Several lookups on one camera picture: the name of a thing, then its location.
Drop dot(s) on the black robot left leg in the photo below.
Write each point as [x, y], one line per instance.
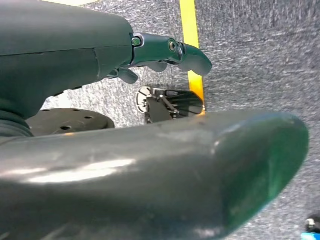
[69, 122]

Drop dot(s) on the dark robot left hand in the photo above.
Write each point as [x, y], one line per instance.
[124, 185]

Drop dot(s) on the blue metal shelf rack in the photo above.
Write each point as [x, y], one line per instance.
[311, 236]

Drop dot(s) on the black robot foot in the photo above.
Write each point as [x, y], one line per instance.
[185, 102]

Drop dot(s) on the yellow floor tape square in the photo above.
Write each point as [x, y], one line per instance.
[189, 16]

